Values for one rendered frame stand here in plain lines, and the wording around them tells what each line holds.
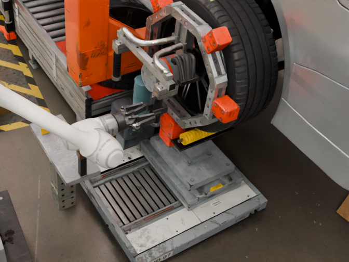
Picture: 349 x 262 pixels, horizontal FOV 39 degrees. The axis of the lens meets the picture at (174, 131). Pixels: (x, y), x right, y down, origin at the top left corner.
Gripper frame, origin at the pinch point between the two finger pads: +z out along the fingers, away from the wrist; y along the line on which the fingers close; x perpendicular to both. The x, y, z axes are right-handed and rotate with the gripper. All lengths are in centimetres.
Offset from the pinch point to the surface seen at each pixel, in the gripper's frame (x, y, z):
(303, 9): 46, 20, 46
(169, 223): -76, 9, 10
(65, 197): -74, -30, -30
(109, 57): -17, -60, 11
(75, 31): 1, -64, -6
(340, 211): -82, 47, 103
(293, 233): -84, 43, 70
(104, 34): -2, -60, 7
